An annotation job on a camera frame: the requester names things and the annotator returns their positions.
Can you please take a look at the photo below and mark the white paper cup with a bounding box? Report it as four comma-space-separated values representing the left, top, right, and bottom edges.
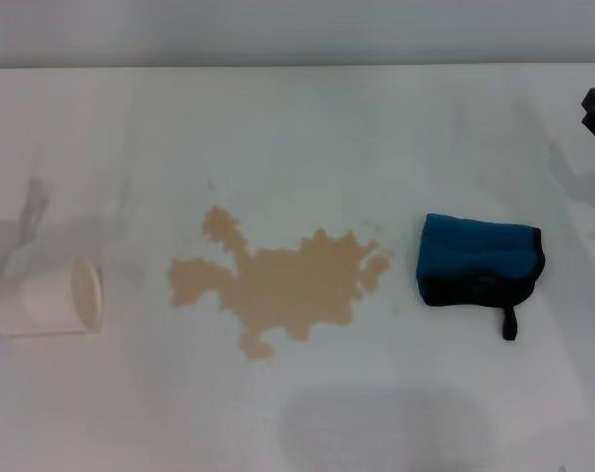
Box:
0, 256, 105, 338

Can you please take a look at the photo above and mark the blue rag with black trim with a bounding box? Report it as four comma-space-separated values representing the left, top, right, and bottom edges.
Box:
414, 212, 547, 342

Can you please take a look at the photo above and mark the brown liquid stain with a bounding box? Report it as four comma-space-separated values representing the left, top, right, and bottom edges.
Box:
167, 178, 395, 363

